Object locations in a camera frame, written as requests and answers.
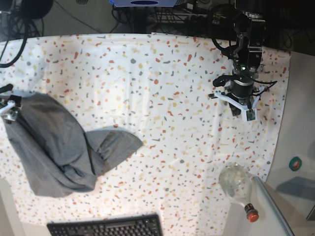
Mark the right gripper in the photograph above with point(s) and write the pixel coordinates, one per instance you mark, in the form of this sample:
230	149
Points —
10	106

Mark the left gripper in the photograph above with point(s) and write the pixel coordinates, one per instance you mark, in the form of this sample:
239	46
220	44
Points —
241	92

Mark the grey t-shirt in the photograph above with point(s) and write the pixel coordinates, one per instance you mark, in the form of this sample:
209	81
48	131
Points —
58	156

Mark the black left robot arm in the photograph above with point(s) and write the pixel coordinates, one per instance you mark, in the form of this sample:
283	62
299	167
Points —
247	20

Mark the clear bottle red cap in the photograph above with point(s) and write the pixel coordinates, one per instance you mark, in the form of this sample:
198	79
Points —
236	184

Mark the green tape roll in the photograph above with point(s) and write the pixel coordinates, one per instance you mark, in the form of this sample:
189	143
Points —
295	164

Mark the terrazzo pattern tablecloth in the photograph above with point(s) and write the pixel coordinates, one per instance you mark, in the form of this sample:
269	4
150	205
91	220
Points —
157	87

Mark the black round stand base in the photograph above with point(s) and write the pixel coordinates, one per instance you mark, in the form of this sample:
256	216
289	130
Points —
36	9

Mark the black keyboard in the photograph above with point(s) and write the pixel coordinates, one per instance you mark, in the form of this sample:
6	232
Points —
144	225

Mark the blue box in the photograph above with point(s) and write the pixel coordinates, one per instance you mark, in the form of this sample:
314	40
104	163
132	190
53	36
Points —
144	3

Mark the wire rack shelf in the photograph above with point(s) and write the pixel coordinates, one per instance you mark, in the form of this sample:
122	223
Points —
182	12

